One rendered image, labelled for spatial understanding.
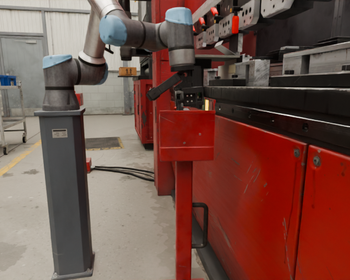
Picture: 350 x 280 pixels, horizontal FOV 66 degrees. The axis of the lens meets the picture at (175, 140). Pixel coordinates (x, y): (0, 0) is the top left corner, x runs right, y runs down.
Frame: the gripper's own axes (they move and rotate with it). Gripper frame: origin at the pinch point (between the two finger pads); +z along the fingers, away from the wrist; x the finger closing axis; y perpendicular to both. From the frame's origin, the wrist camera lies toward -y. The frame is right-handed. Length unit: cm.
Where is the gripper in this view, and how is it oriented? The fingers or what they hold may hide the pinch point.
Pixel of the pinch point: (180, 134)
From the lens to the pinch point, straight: 82.5
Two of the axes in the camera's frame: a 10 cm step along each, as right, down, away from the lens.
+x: -0.7, -2.0, 9.8
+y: 9.9, -0.9, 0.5
